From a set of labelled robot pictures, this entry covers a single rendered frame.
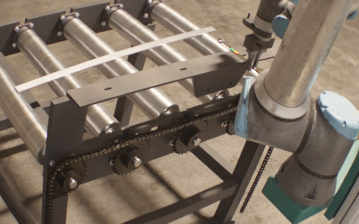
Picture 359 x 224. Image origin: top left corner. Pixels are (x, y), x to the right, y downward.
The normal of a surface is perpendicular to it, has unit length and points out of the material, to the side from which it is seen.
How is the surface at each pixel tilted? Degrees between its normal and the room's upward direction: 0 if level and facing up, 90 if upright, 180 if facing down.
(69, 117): 90
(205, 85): 90
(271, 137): 109
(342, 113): 5
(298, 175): 70
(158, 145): 90
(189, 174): 0
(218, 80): 90
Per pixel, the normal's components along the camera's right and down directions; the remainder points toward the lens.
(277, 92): -0.61, 0.57
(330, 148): -0.12, 0.54
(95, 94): 0.25, -0.79
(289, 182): -0.69, -0.15
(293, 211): -0.78, 0.17
